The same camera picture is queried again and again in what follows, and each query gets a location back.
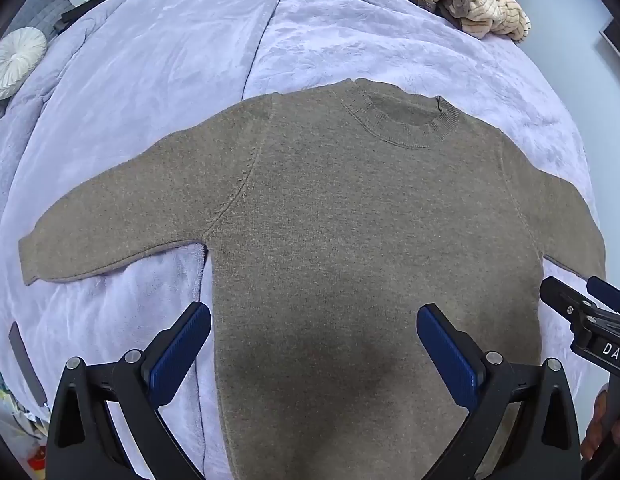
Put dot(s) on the taupe knit sweater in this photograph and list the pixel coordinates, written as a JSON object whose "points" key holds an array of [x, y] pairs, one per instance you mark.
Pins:
{"points": [[340, 235]]}

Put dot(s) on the grey flat strip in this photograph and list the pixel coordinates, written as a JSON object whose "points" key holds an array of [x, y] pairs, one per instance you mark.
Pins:
{"points": [[26, 360]]}

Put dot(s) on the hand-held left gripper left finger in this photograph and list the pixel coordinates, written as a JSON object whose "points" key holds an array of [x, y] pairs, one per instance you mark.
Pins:
{"points": [[182, 350]]}

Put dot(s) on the cream striped garment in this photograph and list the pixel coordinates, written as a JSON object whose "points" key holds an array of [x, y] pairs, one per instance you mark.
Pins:
{"points": [[489, 5]]}

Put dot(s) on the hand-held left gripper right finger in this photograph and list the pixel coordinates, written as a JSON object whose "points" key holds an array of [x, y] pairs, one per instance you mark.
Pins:
{"points": [[447, 355]]}

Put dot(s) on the pile of colourful papers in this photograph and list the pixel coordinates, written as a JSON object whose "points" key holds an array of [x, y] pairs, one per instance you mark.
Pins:
{"points": [[15, 425]]}

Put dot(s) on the person's right hand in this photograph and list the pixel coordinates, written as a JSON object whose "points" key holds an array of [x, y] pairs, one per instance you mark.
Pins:
{"points": [[595, 427]]}

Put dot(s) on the dark frame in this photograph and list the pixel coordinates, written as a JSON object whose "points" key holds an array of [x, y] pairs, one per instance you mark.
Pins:
{"points": [[617, 40]]}

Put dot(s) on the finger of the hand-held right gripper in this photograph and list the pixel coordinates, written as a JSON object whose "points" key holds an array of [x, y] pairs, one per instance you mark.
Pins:
{"points": [[557, 295], [607, 290]]}

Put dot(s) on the lavender plush blanket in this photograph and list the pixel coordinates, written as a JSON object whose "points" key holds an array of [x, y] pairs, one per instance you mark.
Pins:
{"points": [[165, 60]]}

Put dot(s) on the grey quilted cushion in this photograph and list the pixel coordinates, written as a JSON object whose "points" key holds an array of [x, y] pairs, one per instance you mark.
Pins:
{"points": [[37, 7]]}

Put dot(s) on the round white pillow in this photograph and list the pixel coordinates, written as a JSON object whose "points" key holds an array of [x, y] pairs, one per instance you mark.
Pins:
{"points": [[17, 60]]}

